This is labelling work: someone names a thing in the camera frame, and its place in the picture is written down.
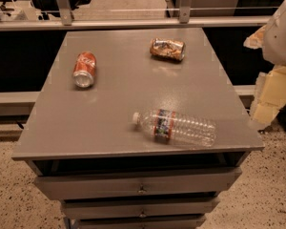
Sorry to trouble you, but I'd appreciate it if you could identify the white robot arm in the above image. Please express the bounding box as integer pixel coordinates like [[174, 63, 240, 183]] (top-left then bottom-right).
[[262, 0, 286, 66]]

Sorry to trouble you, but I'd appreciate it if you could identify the red cola can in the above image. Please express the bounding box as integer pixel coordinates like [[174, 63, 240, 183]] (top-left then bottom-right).
[[72, 52, 96, 88]]

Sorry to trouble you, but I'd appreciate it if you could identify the bottom grey drawer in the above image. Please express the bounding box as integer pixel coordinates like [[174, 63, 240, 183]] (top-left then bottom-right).
[[79, 215, 205, 229]]

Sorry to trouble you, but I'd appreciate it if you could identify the grey metal frame rail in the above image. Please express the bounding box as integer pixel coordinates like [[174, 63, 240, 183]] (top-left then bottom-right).
[[0, 0, 284, 31]]

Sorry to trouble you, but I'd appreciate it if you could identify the top grey drawer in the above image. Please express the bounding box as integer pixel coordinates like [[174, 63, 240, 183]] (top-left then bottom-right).
[[34, 167, 241, 200]]

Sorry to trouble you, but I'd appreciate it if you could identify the grey metal drawer cabinet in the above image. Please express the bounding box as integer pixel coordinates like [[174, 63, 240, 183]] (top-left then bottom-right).
[[11, 28, 265, 229]]

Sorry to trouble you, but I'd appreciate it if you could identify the grey drawer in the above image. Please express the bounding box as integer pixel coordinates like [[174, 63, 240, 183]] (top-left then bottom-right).
[[79, 215, 205, 229], [34, 167, 241, 200], [62, 198, 219, 219]]

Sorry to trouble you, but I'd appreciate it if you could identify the clear plastic water bottle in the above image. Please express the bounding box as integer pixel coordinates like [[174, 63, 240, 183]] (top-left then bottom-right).
[[133, 109, 216, 147]]

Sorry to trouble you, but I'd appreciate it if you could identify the middle grey drawer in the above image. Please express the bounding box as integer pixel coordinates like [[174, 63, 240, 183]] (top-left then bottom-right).
[[62, 198, 219, 219]]

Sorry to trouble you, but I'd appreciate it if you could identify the crushed brown metal can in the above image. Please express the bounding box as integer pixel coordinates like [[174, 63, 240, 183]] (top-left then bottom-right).
[[150, 38, 186, 61]]

